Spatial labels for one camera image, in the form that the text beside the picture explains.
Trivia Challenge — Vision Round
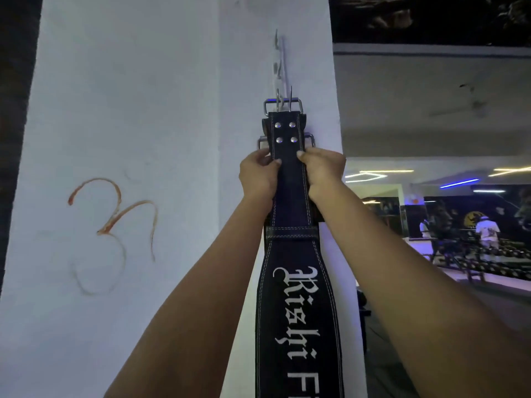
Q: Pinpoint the yellow ceiling light strip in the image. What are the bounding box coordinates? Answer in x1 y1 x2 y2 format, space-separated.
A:
488 166 531 178

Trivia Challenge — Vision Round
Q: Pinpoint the black lettered weightlifting belt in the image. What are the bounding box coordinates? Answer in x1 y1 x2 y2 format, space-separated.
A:
254 88 345 398

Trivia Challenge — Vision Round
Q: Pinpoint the person's right hand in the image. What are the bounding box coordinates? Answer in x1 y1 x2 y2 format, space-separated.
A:
296 146 347 204

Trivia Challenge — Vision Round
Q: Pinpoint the blue ceiling light strip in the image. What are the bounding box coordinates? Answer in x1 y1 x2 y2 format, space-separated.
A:
439 178 480 190

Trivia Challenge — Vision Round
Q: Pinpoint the person's left forearm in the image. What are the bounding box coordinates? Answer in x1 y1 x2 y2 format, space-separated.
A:
103 194 276 398

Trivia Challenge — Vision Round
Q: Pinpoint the dark gym equipment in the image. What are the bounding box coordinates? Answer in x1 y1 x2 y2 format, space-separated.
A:
356 287 373 355

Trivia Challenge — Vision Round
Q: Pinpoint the angled white ceiling light strip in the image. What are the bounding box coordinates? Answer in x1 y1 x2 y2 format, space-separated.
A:
344 171 389 184

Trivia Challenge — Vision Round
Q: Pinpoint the person's left hand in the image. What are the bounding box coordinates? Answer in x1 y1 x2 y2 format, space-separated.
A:
238 148 283 201

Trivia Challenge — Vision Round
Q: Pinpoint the metal wall hook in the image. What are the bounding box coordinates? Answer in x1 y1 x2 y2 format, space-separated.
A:
272 29 288 105

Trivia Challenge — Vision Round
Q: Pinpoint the person's right forearm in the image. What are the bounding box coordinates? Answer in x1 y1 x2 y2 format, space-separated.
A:
309 183 531 398

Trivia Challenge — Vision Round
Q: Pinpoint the dumbbell rack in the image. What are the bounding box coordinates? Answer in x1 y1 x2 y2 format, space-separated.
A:
431 238 531 283

